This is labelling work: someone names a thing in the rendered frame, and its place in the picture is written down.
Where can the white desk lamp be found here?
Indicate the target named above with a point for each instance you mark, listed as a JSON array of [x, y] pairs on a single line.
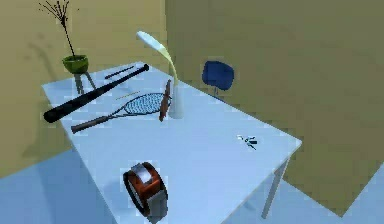
[[176, 100]]

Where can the black pen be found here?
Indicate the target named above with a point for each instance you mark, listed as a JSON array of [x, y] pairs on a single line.
[[119, 72]]

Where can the blue chair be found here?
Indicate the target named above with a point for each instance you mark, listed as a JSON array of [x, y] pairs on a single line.
[[218, 75]]

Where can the brown wrist watch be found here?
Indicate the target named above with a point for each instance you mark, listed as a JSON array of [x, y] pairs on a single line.
[[146, 188]]

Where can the black tennis racket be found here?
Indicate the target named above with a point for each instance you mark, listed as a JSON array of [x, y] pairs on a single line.
[[140, 105]]

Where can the white table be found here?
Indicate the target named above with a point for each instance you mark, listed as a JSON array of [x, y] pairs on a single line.
[[206, 153]]

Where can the black baseball bat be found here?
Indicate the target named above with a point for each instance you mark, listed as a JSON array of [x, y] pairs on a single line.
[[87, 97]]

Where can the yellow pencil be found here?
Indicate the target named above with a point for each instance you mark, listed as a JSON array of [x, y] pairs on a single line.
[[127, 95]]

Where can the green pot houseplant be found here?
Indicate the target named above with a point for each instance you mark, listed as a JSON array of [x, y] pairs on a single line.
[[75, 63]]

